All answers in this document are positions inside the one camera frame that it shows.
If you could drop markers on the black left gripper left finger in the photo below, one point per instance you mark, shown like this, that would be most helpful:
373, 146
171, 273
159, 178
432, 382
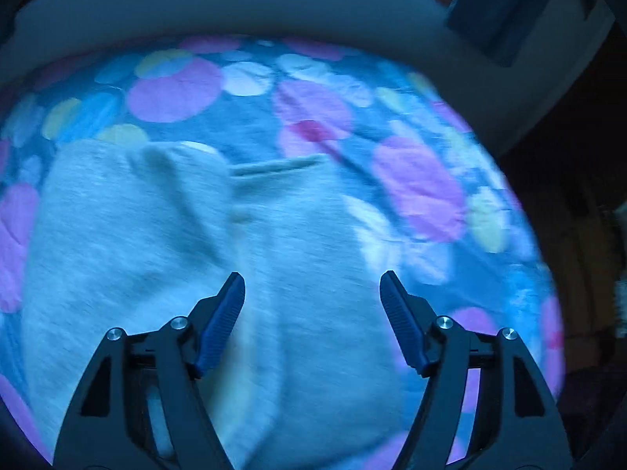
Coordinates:
137, 404

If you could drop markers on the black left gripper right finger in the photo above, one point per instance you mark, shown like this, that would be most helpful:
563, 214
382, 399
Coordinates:
516, 424

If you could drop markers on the light grey knit sweater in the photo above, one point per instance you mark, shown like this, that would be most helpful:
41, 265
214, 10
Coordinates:
132, 236

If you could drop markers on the colourful circle pattern bedsheet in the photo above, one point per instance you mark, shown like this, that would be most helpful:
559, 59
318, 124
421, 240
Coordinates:
429, 193

